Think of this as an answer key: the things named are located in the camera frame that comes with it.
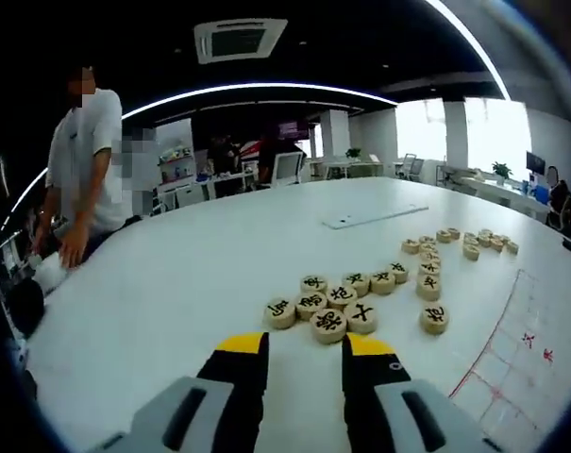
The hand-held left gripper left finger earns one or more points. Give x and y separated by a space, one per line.
209 410

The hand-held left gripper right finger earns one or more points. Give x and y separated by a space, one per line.
389 410

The group of black-marked chess pieces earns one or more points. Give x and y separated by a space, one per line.
327 325

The clear paper chessboard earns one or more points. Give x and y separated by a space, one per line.
525 340

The group of red-marked chess pieces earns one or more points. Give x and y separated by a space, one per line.
471 250

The black round object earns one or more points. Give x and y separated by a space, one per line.
28 309

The white office desk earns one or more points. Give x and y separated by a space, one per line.
492 191
205 186

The white mesh office chair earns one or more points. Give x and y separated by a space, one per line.
287 167
412 166

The shelf with colourful items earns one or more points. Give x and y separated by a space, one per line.
176 162

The potted plant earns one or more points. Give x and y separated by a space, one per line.
353 153
501 171

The computer monitor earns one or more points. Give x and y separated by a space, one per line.
535 162

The ceiling air conditioner vent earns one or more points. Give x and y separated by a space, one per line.
240 40

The long curved ceiling light strip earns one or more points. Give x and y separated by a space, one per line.
483 42

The purple wall screen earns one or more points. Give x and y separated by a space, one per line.
292 129

